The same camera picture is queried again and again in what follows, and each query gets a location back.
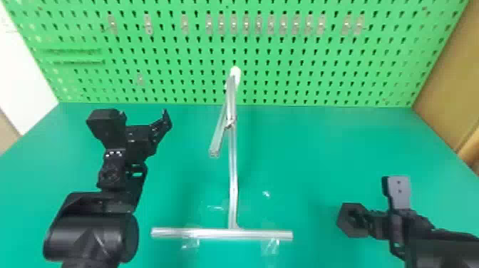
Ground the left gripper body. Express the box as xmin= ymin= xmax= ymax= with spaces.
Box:
xmin=125 ymin=125 xmax=159 ymax=163

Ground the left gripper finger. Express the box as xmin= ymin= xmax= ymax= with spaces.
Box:
xmin=148 ymin=108 xmax=173 ymax=145

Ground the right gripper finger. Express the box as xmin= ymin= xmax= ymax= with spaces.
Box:
xmin=381 ymin=175 xmax=412 ymax=211

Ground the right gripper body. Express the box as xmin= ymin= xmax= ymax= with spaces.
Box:
xmin=369 ymin=208 xmax=436 ymax=260

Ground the metal stand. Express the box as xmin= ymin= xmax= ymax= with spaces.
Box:
xmin=150 ymin=66 xmax=294 ymax=242

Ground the white panel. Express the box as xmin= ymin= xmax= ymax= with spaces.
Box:
xmin=0 ymin=3 xmax=60 ymax=136

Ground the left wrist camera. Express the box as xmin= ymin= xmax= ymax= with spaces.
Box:
xmin=86 ymin=108 xmax=129 ymax=151

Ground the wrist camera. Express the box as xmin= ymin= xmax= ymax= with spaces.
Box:
xmin=86 ymin=108 xmax=129 ymax=151
xmin=336 ymin=202 xmax=375 ymax=239

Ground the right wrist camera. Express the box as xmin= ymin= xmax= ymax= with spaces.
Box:
xmin=336 ymin=202 xmax=375 ymax=239

